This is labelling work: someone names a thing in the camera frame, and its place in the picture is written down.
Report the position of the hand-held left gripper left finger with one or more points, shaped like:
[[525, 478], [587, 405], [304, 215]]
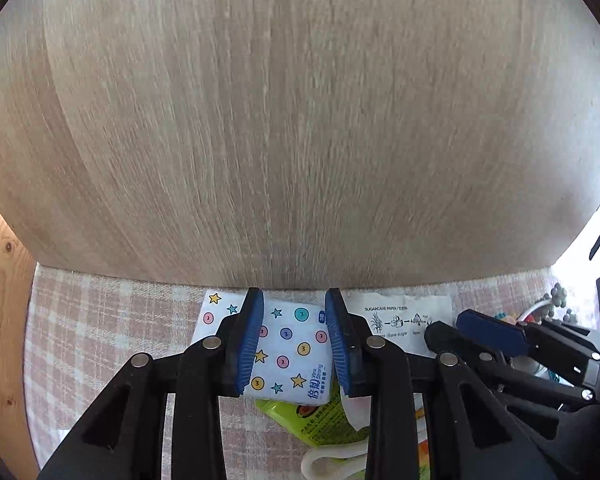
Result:
[[247, 340]]

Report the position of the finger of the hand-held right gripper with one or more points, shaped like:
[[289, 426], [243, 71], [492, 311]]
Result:
[[490, 330], [510, 380]]

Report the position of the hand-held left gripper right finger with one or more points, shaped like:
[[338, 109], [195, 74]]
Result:
[[337, 340]]

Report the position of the star print tissue pack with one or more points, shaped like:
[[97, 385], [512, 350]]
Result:
[[290, 345]]

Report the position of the white paper wrapper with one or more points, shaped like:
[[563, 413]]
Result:
[[405, 320]]

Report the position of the green packet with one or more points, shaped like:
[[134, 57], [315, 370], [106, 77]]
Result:
[[300, 422]]

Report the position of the white plastic spoon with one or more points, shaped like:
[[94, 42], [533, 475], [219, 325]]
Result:
[[330, 452]]

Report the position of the pink plaid tablecloth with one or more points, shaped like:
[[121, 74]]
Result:
[[105, 320]]

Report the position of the light wooden board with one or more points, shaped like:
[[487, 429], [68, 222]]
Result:
[[300, 110]]

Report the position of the pine plank panel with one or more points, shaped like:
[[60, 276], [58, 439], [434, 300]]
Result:
[[5, 310]]

